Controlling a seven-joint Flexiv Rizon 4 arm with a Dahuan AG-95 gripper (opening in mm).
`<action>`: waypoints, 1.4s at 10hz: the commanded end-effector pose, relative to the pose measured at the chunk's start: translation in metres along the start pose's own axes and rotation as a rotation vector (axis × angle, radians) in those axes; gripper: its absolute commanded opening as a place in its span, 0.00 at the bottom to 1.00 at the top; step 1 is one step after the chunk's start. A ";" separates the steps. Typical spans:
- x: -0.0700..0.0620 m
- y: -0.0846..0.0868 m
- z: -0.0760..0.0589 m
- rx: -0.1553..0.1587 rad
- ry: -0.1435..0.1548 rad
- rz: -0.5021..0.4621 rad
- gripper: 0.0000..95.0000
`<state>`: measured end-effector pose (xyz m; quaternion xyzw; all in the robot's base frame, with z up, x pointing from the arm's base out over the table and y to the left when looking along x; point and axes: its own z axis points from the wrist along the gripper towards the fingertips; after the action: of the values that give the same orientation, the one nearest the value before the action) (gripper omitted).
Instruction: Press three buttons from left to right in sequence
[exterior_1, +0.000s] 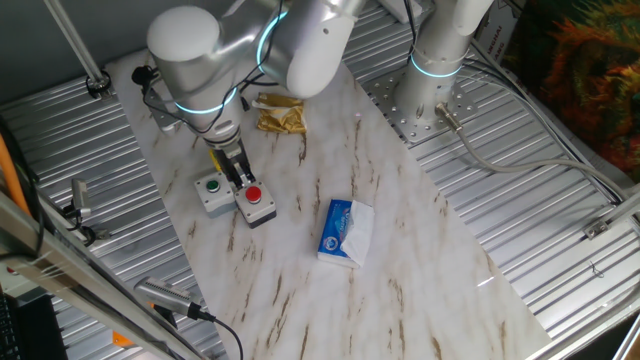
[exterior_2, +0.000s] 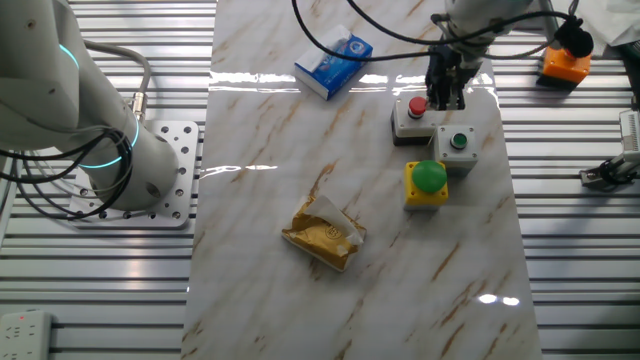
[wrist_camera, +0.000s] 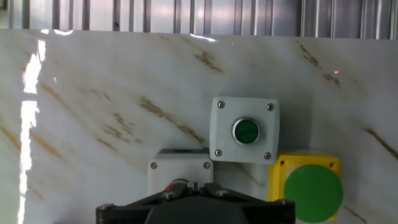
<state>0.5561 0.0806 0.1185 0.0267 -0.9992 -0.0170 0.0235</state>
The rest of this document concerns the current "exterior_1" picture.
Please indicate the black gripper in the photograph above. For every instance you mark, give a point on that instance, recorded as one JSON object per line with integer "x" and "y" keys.
{"x": 232, "y": 157}

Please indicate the yellow box large green button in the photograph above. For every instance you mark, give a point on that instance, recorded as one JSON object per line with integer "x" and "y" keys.
{"x": 216, "y": 162}

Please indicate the grey box small green button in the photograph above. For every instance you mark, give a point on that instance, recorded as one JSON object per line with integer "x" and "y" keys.
{"x": 213, "y": 187}

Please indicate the grey box with red button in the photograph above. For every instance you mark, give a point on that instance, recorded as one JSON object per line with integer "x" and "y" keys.
{"x": 257, "y": 205}

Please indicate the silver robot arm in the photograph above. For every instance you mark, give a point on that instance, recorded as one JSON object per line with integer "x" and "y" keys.
{"x": 310, "y": 50}

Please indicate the gold foil packet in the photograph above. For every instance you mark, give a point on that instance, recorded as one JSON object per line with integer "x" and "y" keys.
{"x": 280, "y": 115}

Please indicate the blue tissue pack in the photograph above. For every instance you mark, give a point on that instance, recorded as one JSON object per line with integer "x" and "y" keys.
{"x": 332, "y": 230}

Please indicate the white marble pattern board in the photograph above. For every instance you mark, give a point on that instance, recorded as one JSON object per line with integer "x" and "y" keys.
{"x": 310, "y": 300}

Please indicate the aluminium pole with black foot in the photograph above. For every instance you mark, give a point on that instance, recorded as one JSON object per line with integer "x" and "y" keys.
{"x": 76, "y": 45}

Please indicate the cardboard box with red print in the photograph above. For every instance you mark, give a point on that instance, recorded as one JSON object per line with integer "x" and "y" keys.
{"x": 495, "y": 35}

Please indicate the colourful furry cloth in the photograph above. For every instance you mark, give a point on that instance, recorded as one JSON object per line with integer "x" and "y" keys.
{"x": 590, "y": 60}

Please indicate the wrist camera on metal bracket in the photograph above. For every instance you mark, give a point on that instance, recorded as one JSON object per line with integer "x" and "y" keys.
{"x": 142, "y": 75}

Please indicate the silver finned camera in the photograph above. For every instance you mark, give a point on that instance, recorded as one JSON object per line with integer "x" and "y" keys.
{"x": 160, "y": 295}

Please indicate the small silver camera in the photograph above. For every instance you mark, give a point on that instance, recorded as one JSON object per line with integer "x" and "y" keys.
{"x": 80, "y": 195}

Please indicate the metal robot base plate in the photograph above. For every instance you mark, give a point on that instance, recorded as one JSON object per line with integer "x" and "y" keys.
{"x": 400, "y": 120}

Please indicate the aluminium frame beam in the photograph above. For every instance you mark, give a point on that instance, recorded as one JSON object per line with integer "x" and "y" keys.
{"x": 75, "y": 280}

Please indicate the metal corner bracket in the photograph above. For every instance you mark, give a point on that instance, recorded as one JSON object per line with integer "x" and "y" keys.
{"x": 595, "y": 229}

